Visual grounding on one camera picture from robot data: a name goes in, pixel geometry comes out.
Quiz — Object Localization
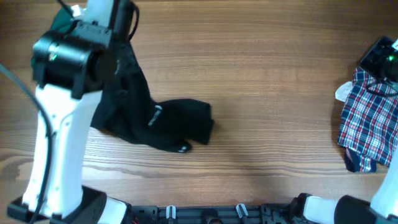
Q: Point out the black garment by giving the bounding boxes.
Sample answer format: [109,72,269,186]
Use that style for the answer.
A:
[91,42,214,153]

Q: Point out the green cloth bag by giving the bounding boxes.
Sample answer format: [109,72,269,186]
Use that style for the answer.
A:
[30,6,77,68]

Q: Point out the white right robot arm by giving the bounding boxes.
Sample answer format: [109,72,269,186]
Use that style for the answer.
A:
[283,36,397,223]

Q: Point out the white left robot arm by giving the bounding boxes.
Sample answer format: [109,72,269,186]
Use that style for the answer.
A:
[1,1,135,223]

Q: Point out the white cloth piece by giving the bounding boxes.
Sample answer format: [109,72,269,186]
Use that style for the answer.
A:
[335,82,353,102]

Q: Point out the plaid checkered cloth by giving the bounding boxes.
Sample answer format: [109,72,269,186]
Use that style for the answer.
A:
[337,67,397,172]

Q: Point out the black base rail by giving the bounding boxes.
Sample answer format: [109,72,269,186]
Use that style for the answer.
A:
[132,204,299,224]

